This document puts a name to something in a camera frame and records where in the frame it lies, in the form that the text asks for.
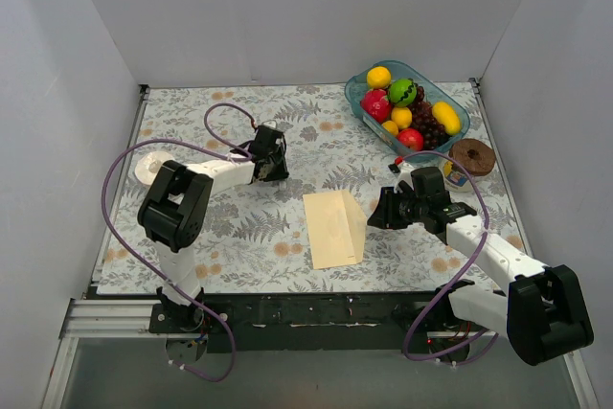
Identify beige paper envelope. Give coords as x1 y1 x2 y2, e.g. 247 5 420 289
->
303 190 367 270

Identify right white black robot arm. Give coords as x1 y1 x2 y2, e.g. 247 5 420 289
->
367 167 594 366

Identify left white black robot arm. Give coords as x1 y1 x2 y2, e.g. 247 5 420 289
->
137 125 289 332

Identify white labelled jar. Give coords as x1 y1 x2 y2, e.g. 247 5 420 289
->
439 159 481 193

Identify red apple toy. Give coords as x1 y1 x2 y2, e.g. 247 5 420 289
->
397 128 424 151

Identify dark purple grapes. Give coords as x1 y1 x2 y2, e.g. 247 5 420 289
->
408 86 450 150

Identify floral patterned table mat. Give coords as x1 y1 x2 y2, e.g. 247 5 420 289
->
98 81 540 295

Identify small orange lemon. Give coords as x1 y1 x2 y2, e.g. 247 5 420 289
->
381 120 399 138

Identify teal plastic fruit basket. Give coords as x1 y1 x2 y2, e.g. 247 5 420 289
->
345 60 470 164

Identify small yellow lemon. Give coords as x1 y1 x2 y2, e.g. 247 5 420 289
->
391 107 413 130

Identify yellow mango toy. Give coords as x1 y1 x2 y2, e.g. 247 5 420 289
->
431 101 463 136

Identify red strawberry toy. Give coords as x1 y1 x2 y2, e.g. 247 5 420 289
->
360 89 392 124

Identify green watermelon toy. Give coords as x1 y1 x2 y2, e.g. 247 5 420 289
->
388 79 418 107

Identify white toilet paper roll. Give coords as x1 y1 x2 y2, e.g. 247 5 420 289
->
134 150 174 187

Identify yellow orange fruit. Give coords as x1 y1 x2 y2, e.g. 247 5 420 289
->
366 66 392 89

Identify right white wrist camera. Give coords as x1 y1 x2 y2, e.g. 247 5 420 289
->
397 162 417 186

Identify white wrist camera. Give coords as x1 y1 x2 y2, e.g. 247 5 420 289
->
397 162 417 186
261 120 278 130

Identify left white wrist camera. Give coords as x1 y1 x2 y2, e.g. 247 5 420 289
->
261 120 278 130

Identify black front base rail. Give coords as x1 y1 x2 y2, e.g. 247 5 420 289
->
149 290 434 353

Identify aluminium frame profile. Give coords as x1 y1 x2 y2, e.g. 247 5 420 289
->
40 298 169 409

